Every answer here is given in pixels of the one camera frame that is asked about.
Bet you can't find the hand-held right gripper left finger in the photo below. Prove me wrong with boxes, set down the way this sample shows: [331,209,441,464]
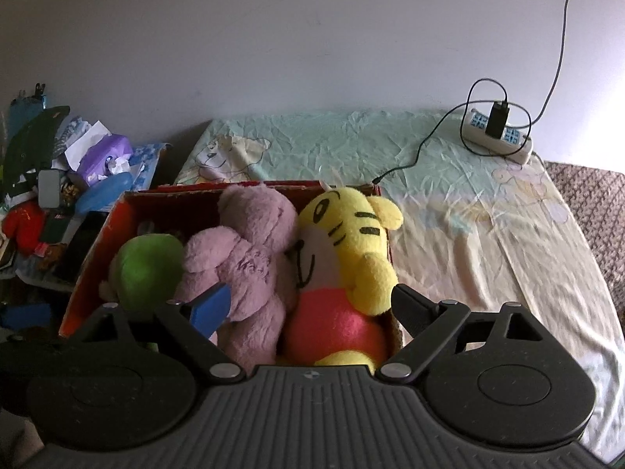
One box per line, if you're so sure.
[73,282,246,384]

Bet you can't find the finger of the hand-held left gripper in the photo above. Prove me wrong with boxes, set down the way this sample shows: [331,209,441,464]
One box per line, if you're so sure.
[0,303,69,353]

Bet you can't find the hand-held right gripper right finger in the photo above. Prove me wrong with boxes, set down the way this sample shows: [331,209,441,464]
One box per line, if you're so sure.
[378,284,552,384]

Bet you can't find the pink plush dog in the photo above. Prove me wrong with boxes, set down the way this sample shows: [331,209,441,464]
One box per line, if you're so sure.
[173,183,300,369]

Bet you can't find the green plush toy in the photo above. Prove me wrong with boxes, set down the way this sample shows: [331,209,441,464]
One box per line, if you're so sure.
[99,234,186,353]

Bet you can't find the yellow tiger plush toy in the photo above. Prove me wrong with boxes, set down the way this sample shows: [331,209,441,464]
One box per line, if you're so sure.
[280,186,405,374]

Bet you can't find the red cardboard box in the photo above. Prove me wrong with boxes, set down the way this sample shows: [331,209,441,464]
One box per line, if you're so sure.
[59,181,404,353]

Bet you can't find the red cloth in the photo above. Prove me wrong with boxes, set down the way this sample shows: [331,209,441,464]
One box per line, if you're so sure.
[2,202,50,255]

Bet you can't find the small grey rectangular mirror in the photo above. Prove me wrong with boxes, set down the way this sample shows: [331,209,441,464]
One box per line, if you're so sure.
[38,168,62,208]

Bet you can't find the blue plastic bag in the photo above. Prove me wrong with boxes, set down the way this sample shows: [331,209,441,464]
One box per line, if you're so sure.
[75,173,132,216]

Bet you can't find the blue patterned pack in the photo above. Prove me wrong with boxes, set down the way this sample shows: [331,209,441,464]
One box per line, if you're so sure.
[132,141,174,189]

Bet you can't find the dark green item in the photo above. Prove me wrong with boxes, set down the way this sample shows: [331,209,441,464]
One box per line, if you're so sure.
[2,105,71,191]

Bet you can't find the purple tissue pack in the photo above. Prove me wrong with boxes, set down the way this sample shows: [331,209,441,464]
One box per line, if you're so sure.
[78,134,134,186]

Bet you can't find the white paper sheet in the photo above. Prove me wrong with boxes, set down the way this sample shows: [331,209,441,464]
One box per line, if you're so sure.
[63,121,111,169]

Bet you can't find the blue and white packet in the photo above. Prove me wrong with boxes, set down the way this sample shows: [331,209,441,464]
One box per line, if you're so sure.
[54,115,91,150]

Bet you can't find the white power strip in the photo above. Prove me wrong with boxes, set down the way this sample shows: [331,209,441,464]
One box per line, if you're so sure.
[461,109,534,164]

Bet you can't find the black charger plug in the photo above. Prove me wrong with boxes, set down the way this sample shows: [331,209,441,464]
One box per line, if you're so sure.
[486,101,509,140]

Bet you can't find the brown patterned blanket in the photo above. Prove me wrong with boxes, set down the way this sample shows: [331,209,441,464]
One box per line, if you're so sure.
[543,160,625,323]

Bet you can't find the thin black charging cable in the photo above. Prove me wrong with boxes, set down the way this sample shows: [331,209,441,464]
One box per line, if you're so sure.
[371,78,533,187]

